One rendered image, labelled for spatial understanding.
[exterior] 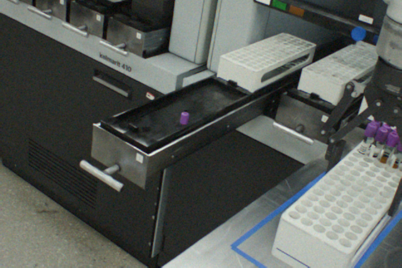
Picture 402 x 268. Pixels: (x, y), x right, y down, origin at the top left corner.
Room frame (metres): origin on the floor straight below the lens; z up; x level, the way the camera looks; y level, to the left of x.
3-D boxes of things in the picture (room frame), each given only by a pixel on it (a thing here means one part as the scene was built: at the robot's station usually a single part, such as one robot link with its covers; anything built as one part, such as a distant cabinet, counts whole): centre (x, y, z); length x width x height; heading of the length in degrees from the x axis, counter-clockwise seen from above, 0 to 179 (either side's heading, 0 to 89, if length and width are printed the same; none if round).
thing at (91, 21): (1.74, 0.25, 0.78); 0.73 x 0.14 x 0.09; 149
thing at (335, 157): (0.74, -0.19, 0.89); 0.03 x 0.01 x 0.07; 150
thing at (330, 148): (0.75, -0.18, 0.91); 0.03 x 0.01 x 0.05; 60
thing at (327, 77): (1.26, -0.29, 0.83); 0.30 x 0.10 x 0.06; 149
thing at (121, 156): (1.09, -0.01, 0.78); 0.73 x 0.14 x 0.09; 149
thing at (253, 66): (1.25, -0.10, 0.83); 0.30 x 0.10 x 0.06; 149
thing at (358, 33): (1.13, -0.26, 0.98); 0.03 x 0.01 x 0.03; 59
